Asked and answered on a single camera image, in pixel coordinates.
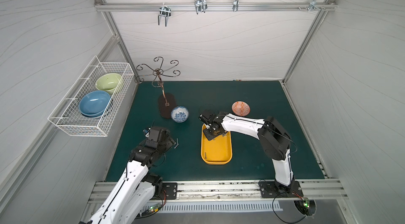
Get metal mug tree stand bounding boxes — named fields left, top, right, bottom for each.
left=136, top=56, right=181, bottom=119

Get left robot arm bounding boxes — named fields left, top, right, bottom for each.
left=86, top=126, right=176, bottom=224

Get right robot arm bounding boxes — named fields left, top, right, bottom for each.
left=199, top=110, right=295, bottom=191

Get yellow plastic storage box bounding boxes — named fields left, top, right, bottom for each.
left=200, top=124, right=233, bottom=165

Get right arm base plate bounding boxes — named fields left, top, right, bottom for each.
left=258, top=180, right=304, bottom=199

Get aluminium cross rail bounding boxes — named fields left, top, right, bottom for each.
left=95, top=2, right=338, bottom=13

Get blue white floral bowl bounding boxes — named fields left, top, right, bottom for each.
left=171, top=106, right=189, bottom=123

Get red white patterned bowl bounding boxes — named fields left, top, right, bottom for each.
left=232, top=101, right=251, bottom=117

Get small metal hook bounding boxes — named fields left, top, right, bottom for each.
left=233, top=0, right=239, bottom=12

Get looped metal hook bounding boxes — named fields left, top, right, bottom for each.
left=194, top=0, right=208, bottom=15

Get metal hook bracket right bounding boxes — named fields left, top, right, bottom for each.
left=297, top=0, right=326, bottom=12

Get black cable right base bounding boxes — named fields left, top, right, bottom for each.
left=257, top=178, right=317, bottom=224

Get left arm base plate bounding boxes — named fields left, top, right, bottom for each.
left=152, top=182, right=178, bottom=200

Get white wire basket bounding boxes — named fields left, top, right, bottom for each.
left=48, top=57, right=135, bottom=137

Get white vented cable duct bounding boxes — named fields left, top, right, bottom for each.
left=158, top=200, right=283, bottom=213

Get left base wires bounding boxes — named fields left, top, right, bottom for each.
left=139, top=189, right=167, bottom=220

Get aluminium front rail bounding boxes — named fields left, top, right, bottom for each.
left=88, top=178, right=348, bottom=205

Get green ceramic bowl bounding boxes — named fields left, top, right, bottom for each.
left=95, top=73, right=124, bottom=96

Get blue ceramic plate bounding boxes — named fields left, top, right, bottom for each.
left=79, top=91, right=111, bottom=117

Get green mat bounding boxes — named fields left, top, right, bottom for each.
left=107, top=81, right=324, bottom=182

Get double prong metal hook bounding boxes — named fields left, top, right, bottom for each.
left=158, top=5, right=171, bottom=27

